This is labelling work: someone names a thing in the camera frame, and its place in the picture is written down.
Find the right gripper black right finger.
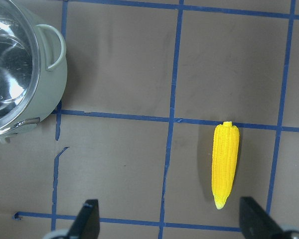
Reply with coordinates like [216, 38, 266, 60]
[239, 197, 299, 239]

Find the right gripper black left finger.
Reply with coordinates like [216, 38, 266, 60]
[42, 199, 101, 239]

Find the yellow corn cob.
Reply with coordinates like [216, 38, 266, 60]
[211, 121, 240, 210]

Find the pale green electric pot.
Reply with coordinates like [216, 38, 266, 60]
[0, 0, 67, 142]

